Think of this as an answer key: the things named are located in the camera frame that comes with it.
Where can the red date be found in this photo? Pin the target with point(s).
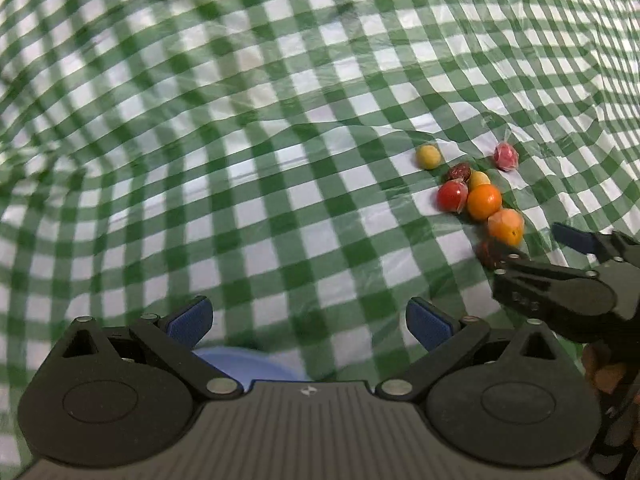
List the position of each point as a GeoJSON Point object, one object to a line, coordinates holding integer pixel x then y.
{"type": "Point", "coordinates": [459, 173]}
{"type": "Point", "coordinates": [491, 252]}

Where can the plastic-wrapped orange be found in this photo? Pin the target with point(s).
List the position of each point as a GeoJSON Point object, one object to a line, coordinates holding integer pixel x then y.
{"type": "Point", "coordinates": [506, 226]}

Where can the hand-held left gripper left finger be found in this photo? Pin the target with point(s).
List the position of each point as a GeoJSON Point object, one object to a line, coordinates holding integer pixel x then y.
{"type": "Point", "coordinates": [192, 319]}

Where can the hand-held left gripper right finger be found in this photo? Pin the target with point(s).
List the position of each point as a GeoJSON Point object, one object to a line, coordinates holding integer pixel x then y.
{"type": "Point", "coordinates": [425, 321]}

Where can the small yellow-green round fruit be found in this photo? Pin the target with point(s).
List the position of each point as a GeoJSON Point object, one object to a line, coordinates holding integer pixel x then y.
{"type": "Point", "coordinates": [480, 179]}

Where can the light blue plate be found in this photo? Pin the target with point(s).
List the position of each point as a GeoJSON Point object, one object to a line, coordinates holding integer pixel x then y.
{"type": "Point", "coordinates": [250, 366]}

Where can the large yellow-green round fruit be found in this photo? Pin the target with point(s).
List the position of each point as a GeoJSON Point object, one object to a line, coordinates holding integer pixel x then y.
{"type": "Point", "coordinates": [428, 156]}

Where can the plastic-wrapped red tomato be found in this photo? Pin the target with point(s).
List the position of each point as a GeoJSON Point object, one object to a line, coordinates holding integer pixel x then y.
{"type": "Point", "coordinates": [451, 196]}

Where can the small orange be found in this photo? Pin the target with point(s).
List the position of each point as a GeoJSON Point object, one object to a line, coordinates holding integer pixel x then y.
{"type": "Point", "coordinates": [484, 202]}

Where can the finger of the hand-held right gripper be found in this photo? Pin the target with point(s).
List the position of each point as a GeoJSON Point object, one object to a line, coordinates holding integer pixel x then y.
{"type": "Point", "coordinates": [550, 287]}
{"type": "Point", "coordinates": [572, 236]}

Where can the plastic-wrapped pink-red fruit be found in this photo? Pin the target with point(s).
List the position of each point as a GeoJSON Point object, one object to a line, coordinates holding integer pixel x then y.
{"type": "Point", "coordinates": [505, 156]}

